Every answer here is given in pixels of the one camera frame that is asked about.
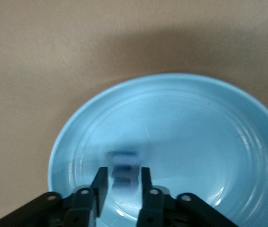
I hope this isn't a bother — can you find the blue letter m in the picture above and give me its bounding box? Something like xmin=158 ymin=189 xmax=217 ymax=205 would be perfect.
xmin=111 ymin=151 xmax=141 ymax=191

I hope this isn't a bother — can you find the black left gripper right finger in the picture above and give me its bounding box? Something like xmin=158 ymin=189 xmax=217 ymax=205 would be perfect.
xmin=136 ymin=166 xmax=243 ymax=227

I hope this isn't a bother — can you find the brown table mat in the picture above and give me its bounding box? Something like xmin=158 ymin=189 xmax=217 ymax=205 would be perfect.
xmin=0 ymin=0 xmax=268 ymax=227

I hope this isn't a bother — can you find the blue plate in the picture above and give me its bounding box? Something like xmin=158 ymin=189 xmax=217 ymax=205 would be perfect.
xmin=47 ymin=72 xmax=268 ymax=227

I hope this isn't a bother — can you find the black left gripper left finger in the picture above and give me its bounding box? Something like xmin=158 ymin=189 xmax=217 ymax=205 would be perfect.
xmin=0 ymin=166 xmax=110 ymax=227

